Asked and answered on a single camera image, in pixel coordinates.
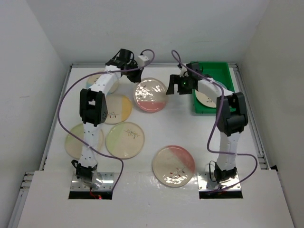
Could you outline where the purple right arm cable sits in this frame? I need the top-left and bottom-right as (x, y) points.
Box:
(171, 49), (258, 194)

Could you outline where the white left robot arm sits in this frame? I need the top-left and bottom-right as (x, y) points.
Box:
(76, 49), (150, 188)

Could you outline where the cream plate green section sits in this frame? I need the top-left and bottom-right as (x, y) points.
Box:
(65, 123), (104, 160)

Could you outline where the green plastic bin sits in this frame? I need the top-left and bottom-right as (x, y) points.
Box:
(192, 62), (235, 114)

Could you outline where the cream plate blue section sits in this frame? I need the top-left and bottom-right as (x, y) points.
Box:
(86, 74), (119, 94)

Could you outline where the cream plate pink section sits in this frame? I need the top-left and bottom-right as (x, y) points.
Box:
(133, 77), (168, 113)

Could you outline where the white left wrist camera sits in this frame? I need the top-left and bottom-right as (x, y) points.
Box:
(136, 55), (150, 67)

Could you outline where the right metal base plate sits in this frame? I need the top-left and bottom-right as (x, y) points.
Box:
(197, 171), (242, 191)

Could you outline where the cream plate yellow section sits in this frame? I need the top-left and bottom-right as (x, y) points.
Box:
(105, 94), (133, 124)

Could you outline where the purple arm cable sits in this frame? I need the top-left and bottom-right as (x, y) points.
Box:
(171, 49), (258, 194)
(57, 49), (156, 199)

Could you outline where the metal base plate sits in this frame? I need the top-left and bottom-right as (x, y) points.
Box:
(70, 172), (114, 192)
(197, 171), (242, 191)

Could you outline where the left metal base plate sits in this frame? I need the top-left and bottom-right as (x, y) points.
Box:
(70, 172), (114, 192)

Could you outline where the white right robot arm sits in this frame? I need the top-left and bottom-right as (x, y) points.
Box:
(166, 62), (248, 183)

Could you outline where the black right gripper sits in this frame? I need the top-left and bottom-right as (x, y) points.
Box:
(168, 74), (193, 95)

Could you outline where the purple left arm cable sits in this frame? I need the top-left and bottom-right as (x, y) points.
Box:
(57, 49), (156, 199)

